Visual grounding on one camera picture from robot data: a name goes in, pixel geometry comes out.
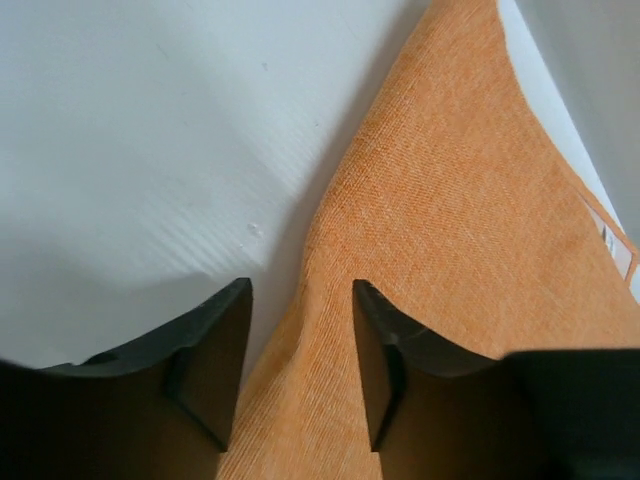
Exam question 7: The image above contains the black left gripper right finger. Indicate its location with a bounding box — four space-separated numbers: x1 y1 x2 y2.
352 280 639 479

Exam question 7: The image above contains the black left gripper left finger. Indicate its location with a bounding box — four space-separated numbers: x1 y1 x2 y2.
1 278 253 479

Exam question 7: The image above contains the orange cloth placemat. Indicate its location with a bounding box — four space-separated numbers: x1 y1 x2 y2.
219 1 639 479

